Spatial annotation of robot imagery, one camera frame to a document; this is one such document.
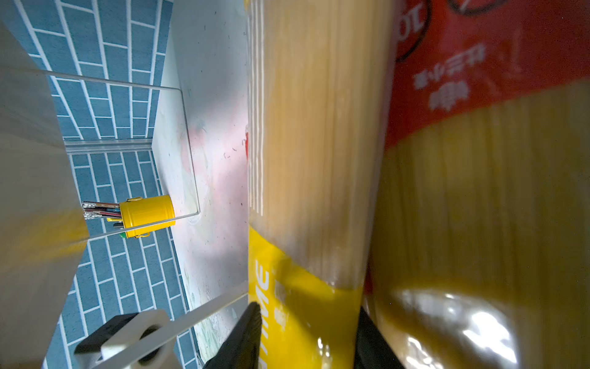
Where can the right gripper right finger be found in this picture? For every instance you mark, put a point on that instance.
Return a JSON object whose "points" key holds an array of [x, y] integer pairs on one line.
{"points": [[372, 350]]}

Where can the red spaghetti package right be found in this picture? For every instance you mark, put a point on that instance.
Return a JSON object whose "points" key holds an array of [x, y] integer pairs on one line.
{"points": [[480, 250]]}

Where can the pens in cup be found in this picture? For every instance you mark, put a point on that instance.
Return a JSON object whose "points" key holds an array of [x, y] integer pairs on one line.
{"points": [[111, 212]]}

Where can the white wooden two-tier shelf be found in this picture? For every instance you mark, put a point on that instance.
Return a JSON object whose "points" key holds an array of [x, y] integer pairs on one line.
{"points": [[43, 223]]}

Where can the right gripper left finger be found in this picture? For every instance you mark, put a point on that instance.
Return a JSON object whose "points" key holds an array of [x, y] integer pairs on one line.
{"points": [[242, 346]]}

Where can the yellow pen cup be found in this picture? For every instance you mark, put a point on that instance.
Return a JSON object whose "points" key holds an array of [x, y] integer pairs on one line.
{"points": [[142, 211]]}

